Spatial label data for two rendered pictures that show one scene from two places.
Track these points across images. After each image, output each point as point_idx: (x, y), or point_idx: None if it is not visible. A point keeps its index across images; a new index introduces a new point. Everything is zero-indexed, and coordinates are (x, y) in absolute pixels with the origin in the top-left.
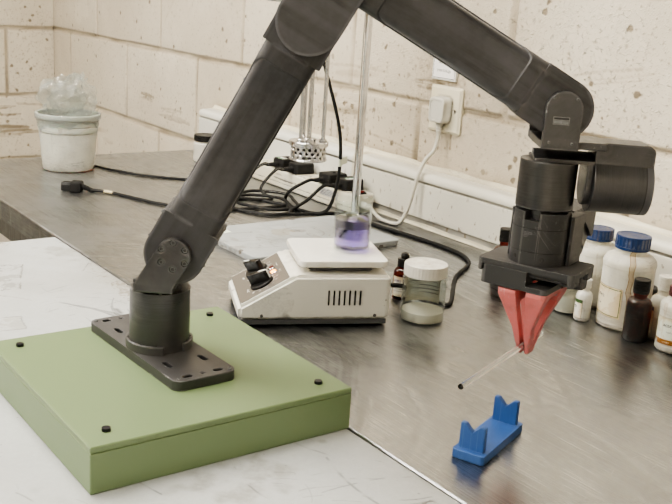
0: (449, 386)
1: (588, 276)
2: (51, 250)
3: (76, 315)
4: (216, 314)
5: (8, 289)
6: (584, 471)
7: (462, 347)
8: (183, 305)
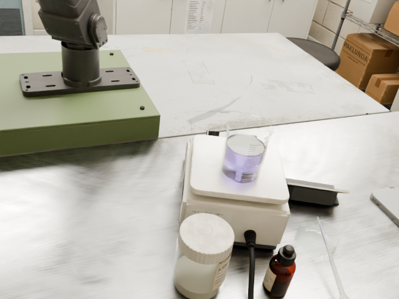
0: (9, 236)
1: None
2: (353, 105)
3: (215, 98)
4: (142, 111)
5: (262, 85)
6: None
7: (100, 286)
8: (64, 55)
